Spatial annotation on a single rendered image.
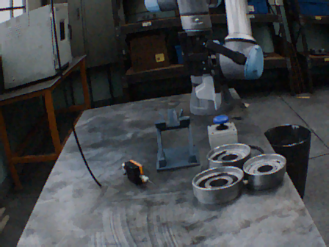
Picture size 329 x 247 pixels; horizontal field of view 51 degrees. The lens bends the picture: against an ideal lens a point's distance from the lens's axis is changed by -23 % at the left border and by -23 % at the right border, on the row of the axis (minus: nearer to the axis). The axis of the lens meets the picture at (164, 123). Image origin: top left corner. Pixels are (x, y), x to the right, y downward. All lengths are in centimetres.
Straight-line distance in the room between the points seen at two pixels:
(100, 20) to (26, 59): 176
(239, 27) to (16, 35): 214
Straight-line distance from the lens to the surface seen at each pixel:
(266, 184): 83
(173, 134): 124
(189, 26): 101
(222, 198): 80
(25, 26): 308
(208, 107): 136
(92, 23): 465
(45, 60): 303
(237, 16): 134
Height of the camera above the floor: 119
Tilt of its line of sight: 17 degrees down
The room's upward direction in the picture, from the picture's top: 9 degrees counter-clockwise
